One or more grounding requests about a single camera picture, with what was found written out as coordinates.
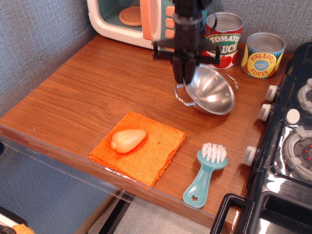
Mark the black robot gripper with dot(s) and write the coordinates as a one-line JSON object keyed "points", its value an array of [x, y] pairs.
{"points": [[187, 46]]}

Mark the small steel pot with handles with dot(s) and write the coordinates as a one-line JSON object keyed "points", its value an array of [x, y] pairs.
{"points": [[210, 91]]}

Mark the toy microwave oven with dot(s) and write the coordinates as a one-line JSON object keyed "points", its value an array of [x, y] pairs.
{"points": [[156, 20]]}

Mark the tomato sauce can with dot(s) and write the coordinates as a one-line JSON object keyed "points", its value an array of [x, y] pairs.
{"points": [[224, 29]]}

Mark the orange microwave turntable plate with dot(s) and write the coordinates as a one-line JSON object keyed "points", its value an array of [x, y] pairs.
{"points": [[131, 16]]}

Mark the pineapple slices can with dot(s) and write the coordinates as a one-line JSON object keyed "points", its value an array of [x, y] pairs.
{"points": [[262, 55]]}

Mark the white stove knob rear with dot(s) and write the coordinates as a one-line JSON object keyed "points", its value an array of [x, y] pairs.
{"points": [[271, 92]]}

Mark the white stove knob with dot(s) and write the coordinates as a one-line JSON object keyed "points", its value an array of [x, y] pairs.
{"points": [[249, 155], [271, 92], [264, 112]]}

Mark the white stove knob middle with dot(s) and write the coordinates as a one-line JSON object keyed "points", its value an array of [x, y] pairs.
{"points": [[264, 112]]}

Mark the yellow plastic toy vegetable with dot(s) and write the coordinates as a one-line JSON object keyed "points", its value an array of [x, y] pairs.
{"points": [[126, 140]]}

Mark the teal dish brush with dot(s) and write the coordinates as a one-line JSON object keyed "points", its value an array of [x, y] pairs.
{"points": [[211, 157]]}

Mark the folded orange cloth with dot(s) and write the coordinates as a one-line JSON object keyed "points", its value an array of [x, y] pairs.
{"points": [[146, 162]]}

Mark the white stove knob front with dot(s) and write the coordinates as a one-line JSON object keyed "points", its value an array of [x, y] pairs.
{"points": [[249, 155]]}

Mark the black toy stove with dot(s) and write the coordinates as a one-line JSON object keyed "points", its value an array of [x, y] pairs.
{"points": [[279, 198]]}

